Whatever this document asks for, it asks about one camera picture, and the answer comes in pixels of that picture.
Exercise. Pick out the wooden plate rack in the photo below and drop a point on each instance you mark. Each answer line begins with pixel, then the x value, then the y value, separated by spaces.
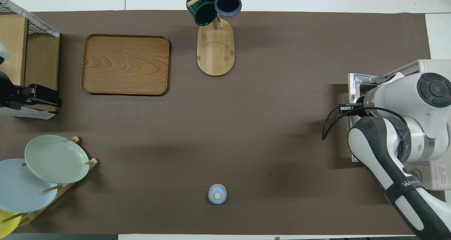
pixel 92 161

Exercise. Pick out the wooden mug tree stand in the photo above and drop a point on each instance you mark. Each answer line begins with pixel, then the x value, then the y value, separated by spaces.
pixel 215 53

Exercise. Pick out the glass oven door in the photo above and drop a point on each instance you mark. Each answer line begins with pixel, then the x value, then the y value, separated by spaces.
pixel 356 81

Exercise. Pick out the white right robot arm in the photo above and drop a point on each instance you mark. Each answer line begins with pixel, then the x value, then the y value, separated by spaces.
pixel 398 92

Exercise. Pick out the wooden serving tray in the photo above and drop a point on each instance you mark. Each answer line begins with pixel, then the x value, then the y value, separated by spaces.
pixel 125 63

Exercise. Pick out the blue mug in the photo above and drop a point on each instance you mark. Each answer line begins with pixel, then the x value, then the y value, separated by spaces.
pixel 228 2

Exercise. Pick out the dark green mug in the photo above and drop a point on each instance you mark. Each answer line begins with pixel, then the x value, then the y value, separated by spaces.
pixel 202 12

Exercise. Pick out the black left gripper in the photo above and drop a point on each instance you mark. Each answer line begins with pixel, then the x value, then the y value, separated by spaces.
pixel 5 92

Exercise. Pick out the brown table mat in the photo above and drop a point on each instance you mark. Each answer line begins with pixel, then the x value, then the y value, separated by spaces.
pixel 246 127

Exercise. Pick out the blue jar with wooden knob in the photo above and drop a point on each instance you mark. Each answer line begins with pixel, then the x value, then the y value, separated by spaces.
pixel 217 194

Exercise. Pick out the white cup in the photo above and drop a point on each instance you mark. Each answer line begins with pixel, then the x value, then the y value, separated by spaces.
pixel 2 53

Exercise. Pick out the large light blue plate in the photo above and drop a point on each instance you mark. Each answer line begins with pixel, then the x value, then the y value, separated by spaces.
pixel 21 190

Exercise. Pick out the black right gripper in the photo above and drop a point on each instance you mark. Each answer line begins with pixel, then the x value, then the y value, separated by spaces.
pixel 362 106

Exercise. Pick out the cream toaster oven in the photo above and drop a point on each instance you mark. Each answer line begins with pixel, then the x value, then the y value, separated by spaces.
pixel 437 65

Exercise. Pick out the pale green plate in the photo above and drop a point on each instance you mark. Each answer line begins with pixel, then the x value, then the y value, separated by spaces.
pixel 56 159

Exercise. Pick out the yellow plate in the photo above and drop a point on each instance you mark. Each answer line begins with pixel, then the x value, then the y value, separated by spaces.
pixel 7 226

